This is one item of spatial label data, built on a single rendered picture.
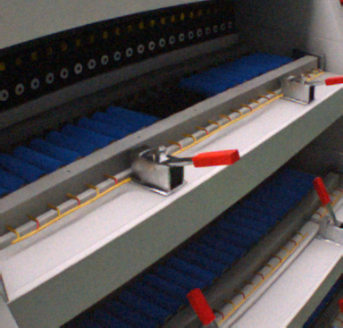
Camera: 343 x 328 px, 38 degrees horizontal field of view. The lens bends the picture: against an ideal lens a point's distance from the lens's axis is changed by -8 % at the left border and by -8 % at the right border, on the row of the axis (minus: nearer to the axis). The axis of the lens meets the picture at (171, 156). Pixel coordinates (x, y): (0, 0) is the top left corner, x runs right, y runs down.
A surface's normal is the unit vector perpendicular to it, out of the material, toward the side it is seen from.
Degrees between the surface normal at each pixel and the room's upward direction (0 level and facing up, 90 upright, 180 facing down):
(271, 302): 23
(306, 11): 90
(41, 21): 113
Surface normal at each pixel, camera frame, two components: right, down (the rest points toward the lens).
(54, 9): 0.79, 0.25
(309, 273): -0.02, -0.91
